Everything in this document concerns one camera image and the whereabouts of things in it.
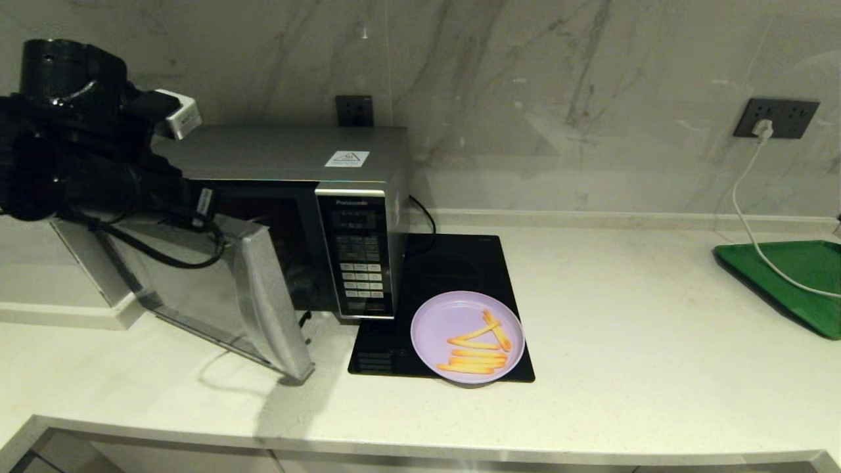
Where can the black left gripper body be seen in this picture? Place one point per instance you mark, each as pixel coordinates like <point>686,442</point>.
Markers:
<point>171,187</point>

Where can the purple plate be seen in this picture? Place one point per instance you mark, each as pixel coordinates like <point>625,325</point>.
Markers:
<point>440,322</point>

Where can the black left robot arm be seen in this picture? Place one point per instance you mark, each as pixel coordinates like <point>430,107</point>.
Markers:
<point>59,144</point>

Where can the silver Panasonic microwave oven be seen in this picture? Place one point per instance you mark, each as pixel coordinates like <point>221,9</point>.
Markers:
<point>282,152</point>

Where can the white warning sticker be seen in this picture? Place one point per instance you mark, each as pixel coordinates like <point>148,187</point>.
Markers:
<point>347,158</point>

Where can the black induction cooktop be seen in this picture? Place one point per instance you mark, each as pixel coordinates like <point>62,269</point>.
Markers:
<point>460,263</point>

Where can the orange french fry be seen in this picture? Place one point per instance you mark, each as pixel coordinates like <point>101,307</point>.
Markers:
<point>474,332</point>
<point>478,353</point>
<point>498,331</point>
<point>473,343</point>
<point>465,368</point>
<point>476,360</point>

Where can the white power plug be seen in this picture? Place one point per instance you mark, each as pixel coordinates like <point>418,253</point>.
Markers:
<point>763,128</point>

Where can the green plastic tray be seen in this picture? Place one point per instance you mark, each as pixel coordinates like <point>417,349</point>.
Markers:
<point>808,263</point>

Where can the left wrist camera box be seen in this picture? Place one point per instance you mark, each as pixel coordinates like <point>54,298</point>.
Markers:
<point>184,117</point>

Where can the small black wall outlet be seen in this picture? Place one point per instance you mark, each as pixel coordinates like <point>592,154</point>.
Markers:
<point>355,110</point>

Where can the wide black wall outlet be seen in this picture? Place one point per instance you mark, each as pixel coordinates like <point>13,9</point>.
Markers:
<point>795,117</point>

